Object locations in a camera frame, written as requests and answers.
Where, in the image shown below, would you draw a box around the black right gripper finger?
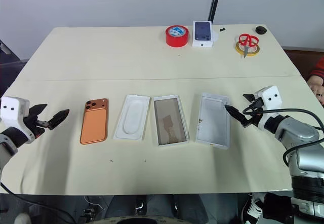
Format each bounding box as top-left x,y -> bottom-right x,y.
242,93 -> 257,103
224,104 -> 248,128

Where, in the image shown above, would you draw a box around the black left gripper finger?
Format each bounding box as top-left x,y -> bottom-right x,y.
28,103 -> 48,118
48,108 -> 70,130

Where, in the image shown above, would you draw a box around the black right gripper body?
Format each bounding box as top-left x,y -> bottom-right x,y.
242,111 -> 263,128

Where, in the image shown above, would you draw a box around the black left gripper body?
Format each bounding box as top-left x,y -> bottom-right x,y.
24,113 -> 51,139

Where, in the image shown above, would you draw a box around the white phone box lid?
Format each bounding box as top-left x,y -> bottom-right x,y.
195,91 -> 231,151

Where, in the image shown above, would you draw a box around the white phone box base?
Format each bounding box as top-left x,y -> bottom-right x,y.
152,94 -> 191,147

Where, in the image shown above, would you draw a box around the white box with phone print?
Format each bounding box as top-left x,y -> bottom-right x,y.
192,20 -> 215,49

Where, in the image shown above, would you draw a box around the bystander bare hand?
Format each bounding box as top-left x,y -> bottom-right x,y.
306,75 -> 324,106

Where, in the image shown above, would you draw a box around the orange smartphone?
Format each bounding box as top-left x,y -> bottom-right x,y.
79,97 -> 110,145

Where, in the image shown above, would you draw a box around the yellow tape roll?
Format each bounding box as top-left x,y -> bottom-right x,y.
233,41 -> 262,57

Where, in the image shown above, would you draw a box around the white moulded tray insert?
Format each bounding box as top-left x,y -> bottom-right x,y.
113,94 -> 150,141

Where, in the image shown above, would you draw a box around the black and white sneaker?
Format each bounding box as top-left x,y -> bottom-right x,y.
240,193 -> 264,224

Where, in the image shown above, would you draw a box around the white shoe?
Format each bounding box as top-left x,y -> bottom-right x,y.
13,212 -> 32,224

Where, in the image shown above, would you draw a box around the red tape roll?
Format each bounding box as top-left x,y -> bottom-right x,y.
165,25 -> 189,48

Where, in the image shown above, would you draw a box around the black upright pole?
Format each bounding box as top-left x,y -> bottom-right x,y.
208,0 -> 224,23

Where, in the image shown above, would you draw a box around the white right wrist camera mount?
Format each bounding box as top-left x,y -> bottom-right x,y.
254,85 -> 283,114

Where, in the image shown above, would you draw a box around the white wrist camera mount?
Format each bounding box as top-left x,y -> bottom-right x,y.
254,85 -> 283,114
0,96 -> 35,144

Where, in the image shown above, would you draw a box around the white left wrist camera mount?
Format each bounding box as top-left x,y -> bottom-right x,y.
0,96 -> 35,144

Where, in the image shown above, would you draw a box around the red handled scissors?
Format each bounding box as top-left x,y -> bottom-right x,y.
238,33 -> 260,58

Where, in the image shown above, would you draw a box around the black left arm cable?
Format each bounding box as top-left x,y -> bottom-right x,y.
0,180 -> 76,224

